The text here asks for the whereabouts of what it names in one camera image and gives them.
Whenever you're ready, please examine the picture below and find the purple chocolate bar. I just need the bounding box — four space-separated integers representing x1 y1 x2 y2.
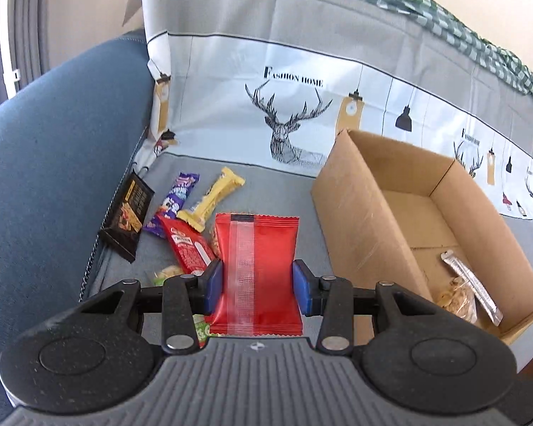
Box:
143 172 200 239

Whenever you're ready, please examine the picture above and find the yellow wafer bar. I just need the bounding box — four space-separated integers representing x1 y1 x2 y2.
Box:
177 166 245 233

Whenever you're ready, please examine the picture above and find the black chocolate package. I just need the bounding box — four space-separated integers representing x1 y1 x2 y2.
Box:
99 171 154 263

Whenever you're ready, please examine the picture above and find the round cake green label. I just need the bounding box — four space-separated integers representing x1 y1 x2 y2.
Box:
192 315 211 347

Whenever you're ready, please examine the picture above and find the red snack pouch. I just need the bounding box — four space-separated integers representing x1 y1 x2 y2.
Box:
208 213 302 337

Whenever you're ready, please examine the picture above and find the brown cardboard box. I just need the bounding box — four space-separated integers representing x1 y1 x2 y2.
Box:
312 130 533 343

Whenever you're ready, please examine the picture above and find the deer print sofa cover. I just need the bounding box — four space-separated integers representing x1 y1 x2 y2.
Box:
135 0 533 220

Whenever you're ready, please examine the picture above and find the red tube snack pack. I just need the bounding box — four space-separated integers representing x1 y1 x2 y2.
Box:
157 214 215 276

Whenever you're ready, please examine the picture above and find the clear bag of crackers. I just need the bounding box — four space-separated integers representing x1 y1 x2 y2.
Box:
435 277 478 324

